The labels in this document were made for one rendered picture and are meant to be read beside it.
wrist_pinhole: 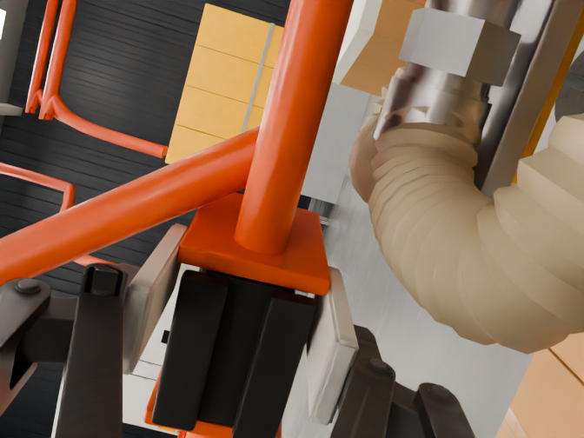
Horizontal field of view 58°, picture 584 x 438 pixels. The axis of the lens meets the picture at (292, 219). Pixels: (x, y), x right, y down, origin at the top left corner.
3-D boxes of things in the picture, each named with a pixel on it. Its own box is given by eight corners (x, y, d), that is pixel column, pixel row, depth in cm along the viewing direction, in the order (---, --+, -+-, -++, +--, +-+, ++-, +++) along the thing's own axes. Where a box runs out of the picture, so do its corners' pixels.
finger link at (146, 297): (130, 378, 16) (106, 372, 16) (175, 289, 23) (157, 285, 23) (152, 291, 16) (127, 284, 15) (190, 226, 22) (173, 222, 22)
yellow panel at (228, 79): (369, 65, 808) (213, 16, 786) (381, 57, 718) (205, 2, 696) (327, 203, 841) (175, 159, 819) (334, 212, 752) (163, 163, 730)
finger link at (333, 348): (336, 341, 16) (360, 347, 16) (324, 263, 23) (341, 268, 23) (308, 422, 17) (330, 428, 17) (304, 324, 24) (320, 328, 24)
